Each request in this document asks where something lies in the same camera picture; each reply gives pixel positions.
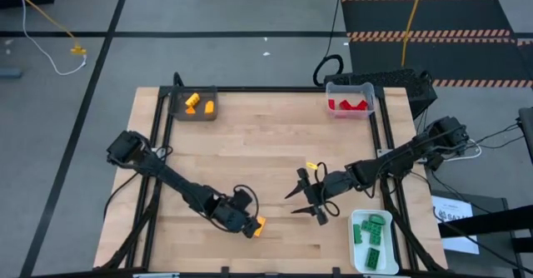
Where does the grey translucent plastic bin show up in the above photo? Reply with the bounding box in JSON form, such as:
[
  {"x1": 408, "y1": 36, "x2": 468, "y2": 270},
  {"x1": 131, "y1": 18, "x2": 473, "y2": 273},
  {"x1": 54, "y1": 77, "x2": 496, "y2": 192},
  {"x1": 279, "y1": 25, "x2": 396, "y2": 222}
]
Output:
[{"x1": 168, "y1": 85, "x2": 220, "y2": 122}]

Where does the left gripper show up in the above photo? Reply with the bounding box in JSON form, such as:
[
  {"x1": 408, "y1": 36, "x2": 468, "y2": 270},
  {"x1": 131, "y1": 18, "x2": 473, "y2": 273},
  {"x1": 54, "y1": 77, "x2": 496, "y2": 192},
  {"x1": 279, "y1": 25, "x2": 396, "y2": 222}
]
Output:
[{"x1": 207, "y1": 189, "x2": 262, "y2": 240}]

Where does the black hazard striped floor mat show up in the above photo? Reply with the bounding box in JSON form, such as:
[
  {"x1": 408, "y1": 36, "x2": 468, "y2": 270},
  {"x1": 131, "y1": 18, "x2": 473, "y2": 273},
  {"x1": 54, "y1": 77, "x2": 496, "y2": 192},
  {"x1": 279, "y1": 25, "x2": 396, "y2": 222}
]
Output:
[
  {"x1": 348, "y1": 39, "x2": 533, "y2": 90},
  {"x1": 340, "y1": 0, "x2": 514, "y2": 42}
]

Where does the dark grey side table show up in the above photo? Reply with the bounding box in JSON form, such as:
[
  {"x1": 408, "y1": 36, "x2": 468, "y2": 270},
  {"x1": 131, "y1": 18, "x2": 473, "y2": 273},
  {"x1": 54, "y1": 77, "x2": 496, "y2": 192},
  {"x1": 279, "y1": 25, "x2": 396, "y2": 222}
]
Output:
[{"x1": 428, "y1": 189, "x2": 533, "y2": 278}]

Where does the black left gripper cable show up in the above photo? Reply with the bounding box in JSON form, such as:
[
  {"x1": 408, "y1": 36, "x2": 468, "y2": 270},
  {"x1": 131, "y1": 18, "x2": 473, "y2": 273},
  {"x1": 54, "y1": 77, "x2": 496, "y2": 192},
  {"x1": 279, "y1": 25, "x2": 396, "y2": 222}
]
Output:
[{"x1": 232, "y1": 184, "x2": 260, "y2": 215}]

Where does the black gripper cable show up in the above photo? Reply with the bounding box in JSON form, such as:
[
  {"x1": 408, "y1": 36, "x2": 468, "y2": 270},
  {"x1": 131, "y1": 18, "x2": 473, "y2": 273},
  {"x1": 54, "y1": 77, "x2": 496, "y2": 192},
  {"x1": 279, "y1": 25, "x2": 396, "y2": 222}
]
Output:
[
  {"x1": 319, "y1": 197, "x2": 341, "y2": 219},
  {"x1": 232, "y1": 184, "x2": 260, "y2": 215}
]

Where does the yellow hanging cable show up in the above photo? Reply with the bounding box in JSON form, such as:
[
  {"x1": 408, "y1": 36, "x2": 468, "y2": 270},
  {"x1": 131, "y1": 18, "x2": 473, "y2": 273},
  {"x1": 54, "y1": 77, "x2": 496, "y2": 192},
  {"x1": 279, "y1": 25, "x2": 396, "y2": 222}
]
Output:
[{"x1": 400, "y1": 0, "x2": 428, "y2": 68}]

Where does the yellow cable with connector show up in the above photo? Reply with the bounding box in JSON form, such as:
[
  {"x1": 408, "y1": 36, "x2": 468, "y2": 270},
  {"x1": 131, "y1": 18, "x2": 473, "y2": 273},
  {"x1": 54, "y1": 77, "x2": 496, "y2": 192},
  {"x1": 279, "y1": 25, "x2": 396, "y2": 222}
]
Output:
[{"x1": 0, "y1": 0, "x2": 88, "y2": 57}]

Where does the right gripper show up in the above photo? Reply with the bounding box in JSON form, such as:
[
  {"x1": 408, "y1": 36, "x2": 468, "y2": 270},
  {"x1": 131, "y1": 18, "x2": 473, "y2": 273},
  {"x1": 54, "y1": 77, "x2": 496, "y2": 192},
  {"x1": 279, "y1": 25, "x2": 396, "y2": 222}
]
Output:
[{"x1": 285, "y1": 167, "x2": 353, "y2": 226}]

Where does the white floor cable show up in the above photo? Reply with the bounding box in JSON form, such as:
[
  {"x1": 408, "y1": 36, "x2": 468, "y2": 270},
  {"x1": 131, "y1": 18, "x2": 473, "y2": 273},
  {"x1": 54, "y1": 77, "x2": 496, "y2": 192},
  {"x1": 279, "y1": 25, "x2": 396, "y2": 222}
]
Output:
[{"x1": 12, "y1": 0, "x2": 87, "y2": 77}]

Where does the grey floor object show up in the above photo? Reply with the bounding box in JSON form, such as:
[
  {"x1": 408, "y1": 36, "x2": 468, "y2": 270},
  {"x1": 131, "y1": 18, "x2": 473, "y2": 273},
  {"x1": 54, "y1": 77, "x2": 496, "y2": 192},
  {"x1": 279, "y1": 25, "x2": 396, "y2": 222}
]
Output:
[{"x1": 0, "y1": 67, "x2": 24, "y2": 80}]

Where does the black hanging cable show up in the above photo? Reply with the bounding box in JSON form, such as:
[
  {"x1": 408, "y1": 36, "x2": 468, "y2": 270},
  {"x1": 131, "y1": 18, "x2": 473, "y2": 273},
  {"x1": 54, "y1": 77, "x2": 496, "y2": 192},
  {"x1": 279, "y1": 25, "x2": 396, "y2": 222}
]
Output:
[{"x1": 311, "y1": 0, "x2": 346, "y2": 89}]

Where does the white paper sheet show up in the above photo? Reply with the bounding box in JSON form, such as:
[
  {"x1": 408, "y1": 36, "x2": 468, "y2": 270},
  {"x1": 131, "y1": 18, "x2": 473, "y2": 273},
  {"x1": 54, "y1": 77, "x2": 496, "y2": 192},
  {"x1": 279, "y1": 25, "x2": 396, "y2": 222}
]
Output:
[{"x1": 431, "y1": 195, "x2": 481, "y2": 256}]

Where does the black aluminium table frame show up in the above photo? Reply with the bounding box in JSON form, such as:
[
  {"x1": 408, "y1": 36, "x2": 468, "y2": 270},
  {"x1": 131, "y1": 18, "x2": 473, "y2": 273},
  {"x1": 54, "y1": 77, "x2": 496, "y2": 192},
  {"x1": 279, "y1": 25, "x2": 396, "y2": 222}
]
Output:
[{"x1": 97, "y1": 72, "x2": 449, "y2": 278}]

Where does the white plastic tray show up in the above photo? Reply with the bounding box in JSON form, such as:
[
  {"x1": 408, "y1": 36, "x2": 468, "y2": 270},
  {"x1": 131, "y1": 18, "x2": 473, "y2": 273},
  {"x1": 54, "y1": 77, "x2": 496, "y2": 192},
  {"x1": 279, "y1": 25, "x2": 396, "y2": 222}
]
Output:
[{"x1": 347, "y1": 209, "x2": 401, "y2": 276}]

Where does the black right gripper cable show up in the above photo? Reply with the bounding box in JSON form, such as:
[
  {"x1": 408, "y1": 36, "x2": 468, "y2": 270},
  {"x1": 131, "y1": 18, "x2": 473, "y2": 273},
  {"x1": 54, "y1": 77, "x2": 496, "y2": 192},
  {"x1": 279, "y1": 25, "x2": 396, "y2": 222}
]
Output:
[{"x1": 319, "y1": 197, "x2": 341, "y2": 219}]

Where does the black perforated equipment box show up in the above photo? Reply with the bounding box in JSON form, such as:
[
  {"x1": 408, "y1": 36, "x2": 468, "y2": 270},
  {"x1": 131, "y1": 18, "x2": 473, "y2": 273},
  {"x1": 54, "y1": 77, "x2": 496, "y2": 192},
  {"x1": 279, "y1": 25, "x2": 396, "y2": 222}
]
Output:
[{"x1": 323, "y1": 68, "x2": 438, "y2": 121}]

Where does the clear plastic bin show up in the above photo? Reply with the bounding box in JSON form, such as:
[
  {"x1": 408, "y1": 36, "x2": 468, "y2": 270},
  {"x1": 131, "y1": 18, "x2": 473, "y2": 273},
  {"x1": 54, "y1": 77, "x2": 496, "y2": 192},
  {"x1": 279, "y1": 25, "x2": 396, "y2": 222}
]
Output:
[{"x1": 325, "y1": 81, "x2": 380, "y2": 120}]

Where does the black beam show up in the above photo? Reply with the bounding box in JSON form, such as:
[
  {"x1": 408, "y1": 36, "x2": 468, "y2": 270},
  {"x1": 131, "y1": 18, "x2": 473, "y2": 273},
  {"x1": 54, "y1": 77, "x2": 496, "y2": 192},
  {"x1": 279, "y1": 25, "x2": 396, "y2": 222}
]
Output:
[{"x1": 436, "y1": 205, "x2": 533, "y2": 240}]

